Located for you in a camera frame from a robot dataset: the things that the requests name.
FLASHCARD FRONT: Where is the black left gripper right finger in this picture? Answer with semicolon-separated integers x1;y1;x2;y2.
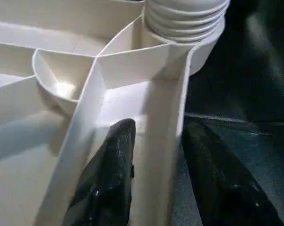
182;121;283;226

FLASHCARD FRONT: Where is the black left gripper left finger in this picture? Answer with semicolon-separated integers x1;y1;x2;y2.
63;118;137;226

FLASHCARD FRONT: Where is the white plastic table top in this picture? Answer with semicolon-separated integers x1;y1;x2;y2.
0;0;228;226

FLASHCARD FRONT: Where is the white plastic table leg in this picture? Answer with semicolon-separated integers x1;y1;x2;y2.
143;0;230;45

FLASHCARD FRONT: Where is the black mat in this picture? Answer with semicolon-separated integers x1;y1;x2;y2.
174;0;284;226

